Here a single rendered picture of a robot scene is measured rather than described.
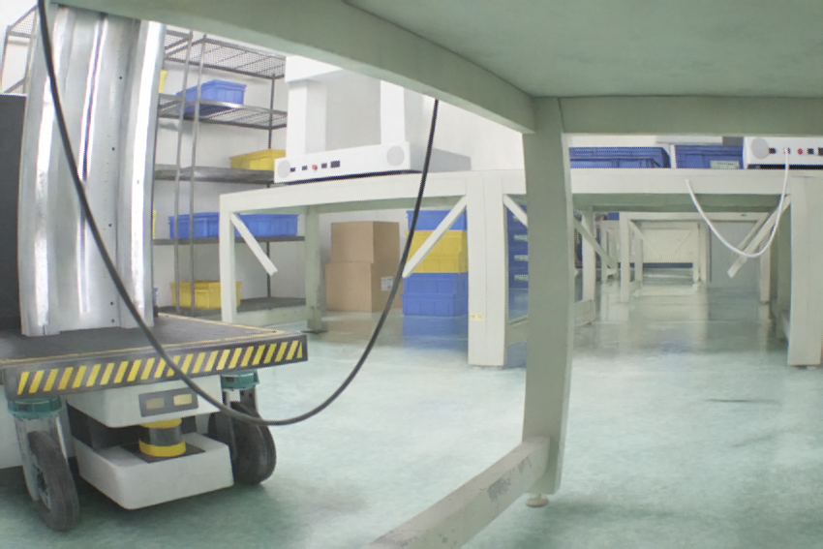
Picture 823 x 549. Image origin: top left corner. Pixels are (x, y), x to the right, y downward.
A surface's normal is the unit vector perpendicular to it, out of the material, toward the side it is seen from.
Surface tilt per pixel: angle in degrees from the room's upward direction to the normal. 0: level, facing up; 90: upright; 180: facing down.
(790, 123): 90
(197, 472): 90
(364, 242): 90
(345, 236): 90
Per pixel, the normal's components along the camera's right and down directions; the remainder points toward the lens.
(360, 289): -0.52, 0.04
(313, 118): 0.85, 0.00
